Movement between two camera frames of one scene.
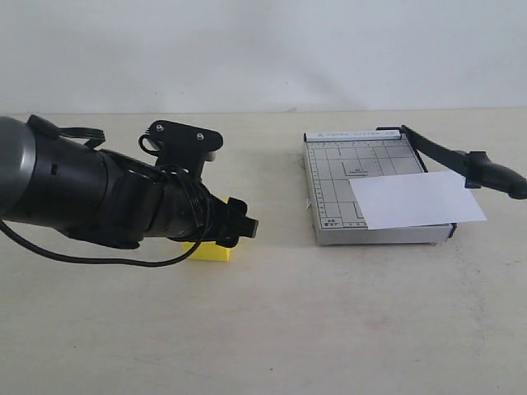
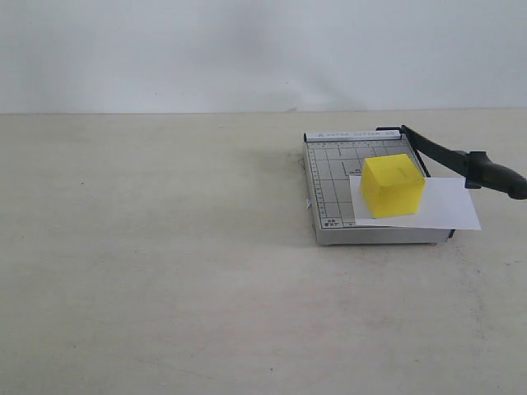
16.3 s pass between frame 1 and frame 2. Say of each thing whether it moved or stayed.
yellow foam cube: moved
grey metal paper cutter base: stayed
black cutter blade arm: stayed
